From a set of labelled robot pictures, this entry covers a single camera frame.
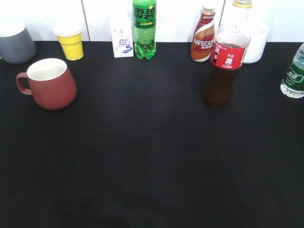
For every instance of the green label water bottle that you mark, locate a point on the green label water bottle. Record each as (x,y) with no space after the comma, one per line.
(292,84)

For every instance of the white ceramic mug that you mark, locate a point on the white ceramic mug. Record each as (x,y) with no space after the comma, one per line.
(259,33)

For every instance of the cola bottle red label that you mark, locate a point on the cola bottle red label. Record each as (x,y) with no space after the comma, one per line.
(228,53)

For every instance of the green sprite bottle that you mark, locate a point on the green sprite bottle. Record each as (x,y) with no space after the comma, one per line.
(144,28)

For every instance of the red ceramic mug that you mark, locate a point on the red ceramic mug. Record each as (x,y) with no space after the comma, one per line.
(50,82)

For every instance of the brown nescafe bottle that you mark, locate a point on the brown nescafe bottle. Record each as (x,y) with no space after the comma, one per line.
(204,34)

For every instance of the yellow paper cup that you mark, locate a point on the yellow paper cup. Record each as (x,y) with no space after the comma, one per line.
(69,35)

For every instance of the grey ceramic mug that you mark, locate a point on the grey ceramic mug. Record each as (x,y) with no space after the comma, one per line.
(16,43)

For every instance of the white blueberry milk carton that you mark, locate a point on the white blueberry milk carton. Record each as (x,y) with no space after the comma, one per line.
(122,36)

